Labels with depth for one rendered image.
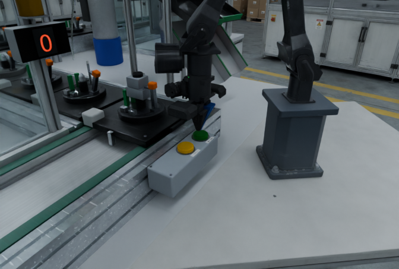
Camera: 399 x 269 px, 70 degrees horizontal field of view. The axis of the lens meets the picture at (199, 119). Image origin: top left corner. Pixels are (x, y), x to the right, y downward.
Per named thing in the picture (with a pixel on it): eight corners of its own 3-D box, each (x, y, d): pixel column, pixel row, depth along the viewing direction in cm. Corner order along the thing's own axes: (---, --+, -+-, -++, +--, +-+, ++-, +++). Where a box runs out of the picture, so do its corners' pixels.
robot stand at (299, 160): (323, 176, 76) (340, 108, 67) (270, 180, 75) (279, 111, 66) (301, 147, 89) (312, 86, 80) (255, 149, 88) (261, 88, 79)
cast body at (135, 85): (153, 95, 83) (151, 72, 80) (143, 100, 80) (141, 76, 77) (132, 89, 87) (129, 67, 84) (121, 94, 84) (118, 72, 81)
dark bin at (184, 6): (221, 25, 97) (230, 5, 92) (196, 30, 88) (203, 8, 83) (168, -16, 106) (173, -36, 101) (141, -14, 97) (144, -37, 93)
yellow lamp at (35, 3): (49, 14, 64) (43, -10, 62) (27, 17, 60) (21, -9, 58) (36, 13, 67) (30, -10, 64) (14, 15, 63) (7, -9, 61)
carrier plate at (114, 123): (196, 113, 90) (196, 107, 89) (146, 148, 72) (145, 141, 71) (139, 97, 101) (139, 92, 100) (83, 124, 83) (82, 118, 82)
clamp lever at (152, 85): (159, 107, 82) (157, 82, 79) (155, 109, 81) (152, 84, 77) (149, 104, 84) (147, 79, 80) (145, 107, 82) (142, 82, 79)
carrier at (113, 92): (136, 97, 102) (132, 62, 96) (79, 123, 84) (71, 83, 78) (91, 84, 113) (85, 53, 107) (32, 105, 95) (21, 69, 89)
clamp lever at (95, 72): (98, 91, 94) (101, 72, 90) (94, 92, 93) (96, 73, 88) (91, 85, 95) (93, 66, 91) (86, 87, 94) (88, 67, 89)
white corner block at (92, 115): (106, 122, 84) (104, 110, 83) (94, 129, 81) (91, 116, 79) (95, 119, 87) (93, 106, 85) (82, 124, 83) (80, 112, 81)
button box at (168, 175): (217, 153, 79) (218, 134, 76) (173, 199, 63) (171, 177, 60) (196, 146, 82) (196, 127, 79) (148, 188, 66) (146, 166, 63)
